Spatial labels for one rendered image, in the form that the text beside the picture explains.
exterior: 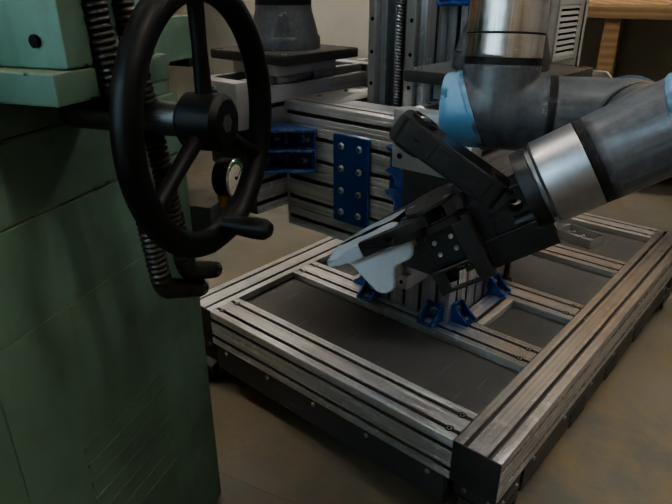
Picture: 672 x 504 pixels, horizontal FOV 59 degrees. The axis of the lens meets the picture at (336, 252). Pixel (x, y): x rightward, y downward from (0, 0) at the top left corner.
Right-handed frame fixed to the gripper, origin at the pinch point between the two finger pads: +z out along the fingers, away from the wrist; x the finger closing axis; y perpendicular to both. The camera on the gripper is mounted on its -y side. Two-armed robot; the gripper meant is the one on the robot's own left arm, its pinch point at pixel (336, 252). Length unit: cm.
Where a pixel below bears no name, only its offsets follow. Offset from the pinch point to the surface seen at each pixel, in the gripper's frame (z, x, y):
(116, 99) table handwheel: 6.2, -10.1, -21.2
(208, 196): 29.3, 32.9, -11.1
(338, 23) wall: 66, 344, -69
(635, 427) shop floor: -13, 76, 83
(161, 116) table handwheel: 10.9, 2.4, -20.4
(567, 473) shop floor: 2, 57, 75
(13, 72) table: 16.1, -7.3, -28.9
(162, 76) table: 12.0, 8.8, -25.1
